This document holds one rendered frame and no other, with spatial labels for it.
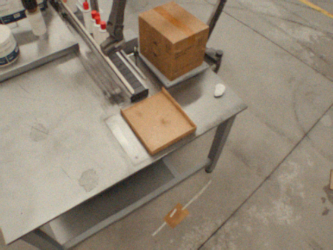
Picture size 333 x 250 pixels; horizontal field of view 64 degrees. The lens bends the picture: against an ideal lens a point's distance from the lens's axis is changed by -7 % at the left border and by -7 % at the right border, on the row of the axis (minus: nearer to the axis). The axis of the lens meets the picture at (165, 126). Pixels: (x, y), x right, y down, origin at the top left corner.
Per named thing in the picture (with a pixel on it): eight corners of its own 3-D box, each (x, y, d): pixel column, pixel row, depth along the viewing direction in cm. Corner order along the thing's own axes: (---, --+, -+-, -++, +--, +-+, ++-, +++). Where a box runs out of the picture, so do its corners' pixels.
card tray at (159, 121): (120, 111, 146) (119, 106, 143) (162, 91, 155) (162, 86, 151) (151, 155, 133) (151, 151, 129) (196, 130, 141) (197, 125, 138)
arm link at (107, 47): (121, 27, 131) (111, 22, 136) (102, 40, 128) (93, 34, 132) (128, 47, 141) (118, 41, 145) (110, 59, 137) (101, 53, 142)
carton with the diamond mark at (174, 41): (139, 52, 169) (137, 14, 146) (170, 37, 177) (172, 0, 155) (170, 82, 156) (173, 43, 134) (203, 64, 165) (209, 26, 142)
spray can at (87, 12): (85, 30, 175) (79, 2, 158) (93, 28, 176) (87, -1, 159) (88, 34, 172) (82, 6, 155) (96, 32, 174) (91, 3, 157)
